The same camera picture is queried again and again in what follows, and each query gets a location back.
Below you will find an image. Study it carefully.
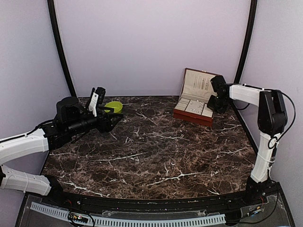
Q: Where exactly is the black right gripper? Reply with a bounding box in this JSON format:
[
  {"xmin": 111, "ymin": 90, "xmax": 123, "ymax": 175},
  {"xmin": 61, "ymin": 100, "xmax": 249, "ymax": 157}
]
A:
[{"xmin": 208, "ymin": 95, "xmax": 229, "ymax": 114}]

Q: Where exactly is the beige jewelry tray insert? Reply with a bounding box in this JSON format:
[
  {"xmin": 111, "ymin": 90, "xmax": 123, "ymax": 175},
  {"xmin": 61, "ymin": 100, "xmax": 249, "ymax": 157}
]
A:
[{"xmin": 174, "ymin": 98, "xmax": 214, "ymax": 118}]

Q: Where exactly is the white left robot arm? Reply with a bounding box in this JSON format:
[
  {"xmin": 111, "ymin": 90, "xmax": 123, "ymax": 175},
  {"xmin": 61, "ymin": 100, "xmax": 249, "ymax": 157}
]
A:
[{"xmin": 0, "ymin": 94, "xmax": 123, "ymax": 206}]

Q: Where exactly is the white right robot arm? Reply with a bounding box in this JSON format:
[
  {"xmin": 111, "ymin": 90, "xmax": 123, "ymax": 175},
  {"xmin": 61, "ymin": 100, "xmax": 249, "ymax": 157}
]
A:
[{"xmin": 207, "ymin": 75, "xmax": 289, "ymax": 205}]

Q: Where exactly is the red wooden jewelry box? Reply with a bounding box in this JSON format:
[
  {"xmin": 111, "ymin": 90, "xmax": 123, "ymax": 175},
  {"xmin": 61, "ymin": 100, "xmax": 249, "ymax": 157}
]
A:
[{"xmin": 173, "ymin": 68, "xmax": 216, "ymax": 127}]

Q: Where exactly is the green plastic bowl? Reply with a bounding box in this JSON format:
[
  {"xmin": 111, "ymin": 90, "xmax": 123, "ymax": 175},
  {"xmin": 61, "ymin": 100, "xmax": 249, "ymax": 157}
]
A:
[{"xmin": 104, "ymin": 101, "xmax": 123, "ymax": 114}]

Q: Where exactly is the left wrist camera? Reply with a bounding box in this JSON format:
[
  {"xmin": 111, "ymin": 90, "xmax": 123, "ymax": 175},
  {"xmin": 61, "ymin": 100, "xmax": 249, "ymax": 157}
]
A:
[{"xmin": 85, "ymin": 87, "xmax": 106, "ymax": 117}]

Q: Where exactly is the black front table rail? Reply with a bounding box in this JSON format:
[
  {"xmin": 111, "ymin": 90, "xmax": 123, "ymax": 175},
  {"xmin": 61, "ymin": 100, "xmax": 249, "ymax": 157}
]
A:
[{"xmin": 37, "ymin": 177, "xmax": 270, "ymax": 215}]

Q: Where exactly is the black right frame post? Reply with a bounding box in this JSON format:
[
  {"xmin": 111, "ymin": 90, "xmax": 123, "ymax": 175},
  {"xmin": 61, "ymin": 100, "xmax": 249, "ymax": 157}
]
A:
[{"xmin": 234, "ymin": 0, "xmax": 258, "ymax": 83}]

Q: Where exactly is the black frame post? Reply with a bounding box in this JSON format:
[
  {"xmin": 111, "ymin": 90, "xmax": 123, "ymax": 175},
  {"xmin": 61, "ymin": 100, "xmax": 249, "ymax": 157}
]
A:
[
  {"xmin": 47, "ymin": 0, "xmax": 77, "ymax": 97},
  {"xmin": 234, "ymin": 0, "xmax": 258, "ymax": 83}
]

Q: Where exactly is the white slotted cable duct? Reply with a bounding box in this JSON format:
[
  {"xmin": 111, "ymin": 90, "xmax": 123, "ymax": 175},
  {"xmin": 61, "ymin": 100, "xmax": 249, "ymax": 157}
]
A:
[{"xmin": 29, "ymin": 202, "xmax": 226, "ymax": 227}]

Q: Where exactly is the black left frame post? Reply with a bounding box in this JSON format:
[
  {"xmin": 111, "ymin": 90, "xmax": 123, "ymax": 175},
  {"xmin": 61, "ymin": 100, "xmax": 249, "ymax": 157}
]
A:
[{"xmin": 47, "ymin": 0, "xmax": 77, "ymax": 97}]

